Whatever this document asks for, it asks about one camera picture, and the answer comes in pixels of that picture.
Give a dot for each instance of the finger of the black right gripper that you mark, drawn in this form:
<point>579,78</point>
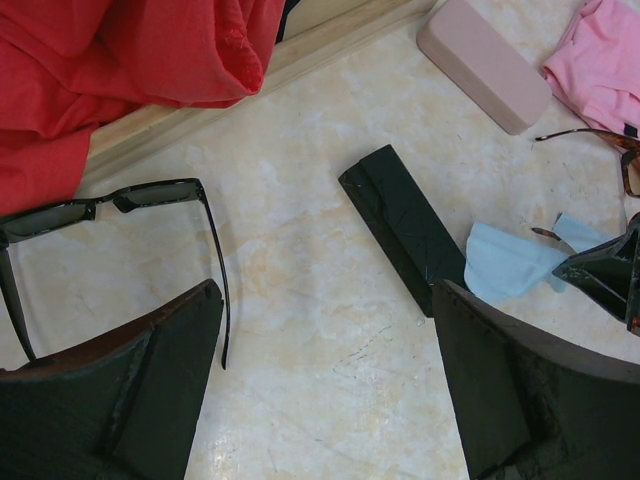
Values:
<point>609,275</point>

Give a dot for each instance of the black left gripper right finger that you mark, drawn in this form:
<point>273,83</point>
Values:
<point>531,405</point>

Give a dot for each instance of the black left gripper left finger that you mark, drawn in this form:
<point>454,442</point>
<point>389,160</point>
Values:
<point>123,405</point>

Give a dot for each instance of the light blue cleaning cloth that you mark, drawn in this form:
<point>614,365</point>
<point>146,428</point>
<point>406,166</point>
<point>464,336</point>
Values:
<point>501,266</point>

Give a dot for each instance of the black glasses case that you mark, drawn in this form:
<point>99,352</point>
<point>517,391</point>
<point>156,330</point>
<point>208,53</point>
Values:
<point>404,224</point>

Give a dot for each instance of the tortoiseshell brown sunglasses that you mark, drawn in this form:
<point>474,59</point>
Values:
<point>629,160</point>

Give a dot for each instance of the black sunglasses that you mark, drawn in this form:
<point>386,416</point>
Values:
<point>67,269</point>

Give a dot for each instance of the pink folded t-shirt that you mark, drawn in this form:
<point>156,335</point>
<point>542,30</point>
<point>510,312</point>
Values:
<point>594,70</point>

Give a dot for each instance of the pink glasses case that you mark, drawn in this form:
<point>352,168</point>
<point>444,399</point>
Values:
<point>479,60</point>

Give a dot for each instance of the red tank top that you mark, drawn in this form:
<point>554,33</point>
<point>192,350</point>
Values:
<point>69,67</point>

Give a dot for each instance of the wooden clothes rack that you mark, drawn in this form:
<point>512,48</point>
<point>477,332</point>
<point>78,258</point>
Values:
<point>322,33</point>

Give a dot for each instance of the dark navy garment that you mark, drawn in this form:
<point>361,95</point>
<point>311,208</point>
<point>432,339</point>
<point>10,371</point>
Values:
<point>288,7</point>

